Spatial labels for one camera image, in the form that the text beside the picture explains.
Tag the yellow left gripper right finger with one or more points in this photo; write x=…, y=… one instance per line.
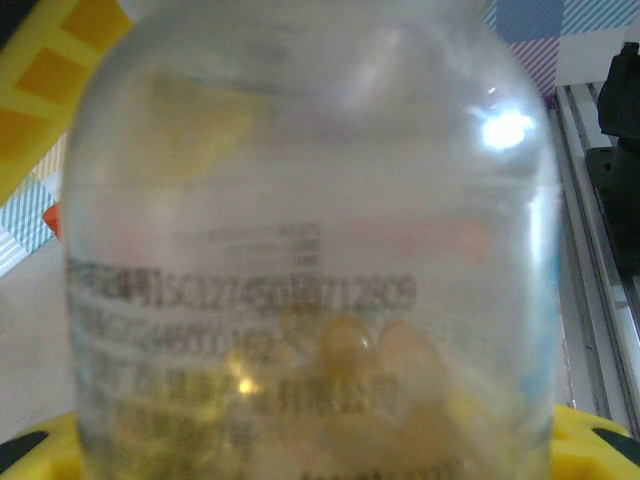
x=595, y=450

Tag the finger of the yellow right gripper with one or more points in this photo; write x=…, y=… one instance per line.
x=45, y=75

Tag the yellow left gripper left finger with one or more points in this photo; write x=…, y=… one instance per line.
x=35, y=455

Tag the orange plastic pill bottle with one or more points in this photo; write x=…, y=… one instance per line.
x=51, y=221

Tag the clear glass pill bottle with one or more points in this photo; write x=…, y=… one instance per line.
x=310, y=240

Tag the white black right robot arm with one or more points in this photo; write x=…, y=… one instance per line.
x=620, y=150

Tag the yellow gel capsule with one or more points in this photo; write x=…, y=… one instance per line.
x=345, y=345

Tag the aluminium mounting rail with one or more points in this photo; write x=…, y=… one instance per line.
x=575, y=200

